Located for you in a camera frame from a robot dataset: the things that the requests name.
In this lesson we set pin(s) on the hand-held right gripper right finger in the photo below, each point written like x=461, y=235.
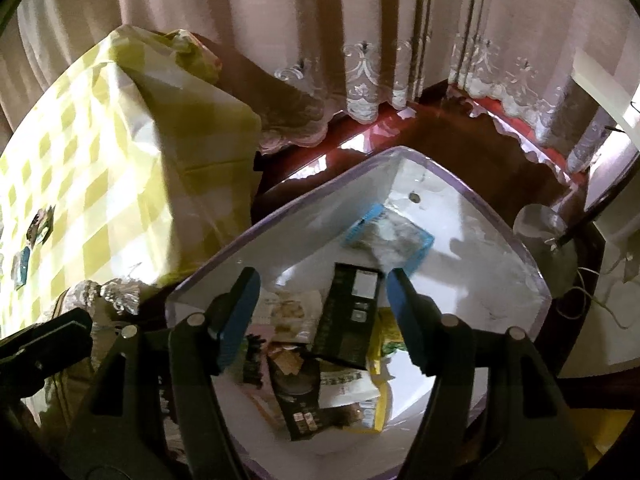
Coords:
x=412, y=325

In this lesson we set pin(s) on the clear plastic storage box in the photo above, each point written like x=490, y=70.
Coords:
x=475, y=260

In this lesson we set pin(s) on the striped fringed chair cover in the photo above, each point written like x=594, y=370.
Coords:
x=65, y=405

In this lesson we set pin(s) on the slim black snack packet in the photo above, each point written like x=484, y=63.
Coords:
x=297, y=400

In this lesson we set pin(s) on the small blue snack packet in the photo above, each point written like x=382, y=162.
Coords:
x=21, y=269

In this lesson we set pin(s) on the yellow cloth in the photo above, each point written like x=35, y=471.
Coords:
x=600, y=435

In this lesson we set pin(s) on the white board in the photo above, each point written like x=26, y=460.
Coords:
x=605, y=85

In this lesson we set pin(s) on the white lace curtain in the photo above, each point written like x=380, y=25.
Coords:
x=365, y=80

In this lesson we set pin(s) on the light blue snack packet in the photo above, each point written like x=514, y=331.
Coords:
x=385, y=237

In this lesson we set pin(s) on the dark green snack packet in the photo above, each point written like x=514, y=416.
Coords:
x=41, y=225

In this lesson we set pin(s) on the green yellow snack packet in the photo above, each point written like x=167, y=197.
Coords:
x=385, y=340

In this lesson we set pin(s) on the large black snack packet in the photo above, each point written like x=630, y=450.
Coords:
x=345, y=320

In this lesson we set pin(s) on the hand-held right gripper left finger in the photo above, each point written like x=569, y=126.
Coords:
x=237, y=320

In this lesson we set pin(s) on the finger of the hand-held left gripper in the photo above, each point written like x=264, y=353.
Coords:
x=45, y=367
x=50, y=332

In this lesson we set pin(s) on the yellow white checked tablecloth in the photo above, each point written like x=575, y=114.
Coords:
x=100, y=160

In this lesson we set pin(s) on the clear cracker packet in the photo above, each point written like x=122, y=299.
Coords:
x=290, y=312

